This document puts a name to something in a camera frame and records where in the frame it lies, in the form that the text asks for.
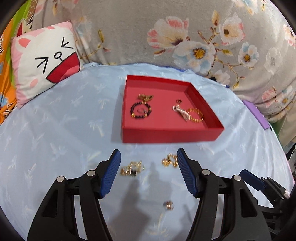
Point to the white pink cat pillow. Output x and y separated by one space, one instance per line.
43 58

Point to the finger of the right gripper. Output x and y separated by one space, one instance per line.
255 182

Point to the gold braided bangle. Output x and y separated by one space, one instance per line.
196 116

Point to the light blue satin cloth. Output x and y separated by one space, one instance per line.
73 126

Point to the grey floral blanket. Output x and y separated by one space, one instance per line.
246 45

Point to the small gold square earring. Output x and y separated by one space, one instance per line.
168 205

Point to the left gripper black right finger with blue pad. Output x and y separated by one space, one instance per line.
227 210

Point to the purple flat object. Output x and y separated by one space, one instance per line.
257 114

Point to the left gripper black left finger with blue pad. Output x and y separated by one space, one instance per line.
55 218

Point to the red jewelry tray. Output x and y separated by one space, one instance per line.
154 110

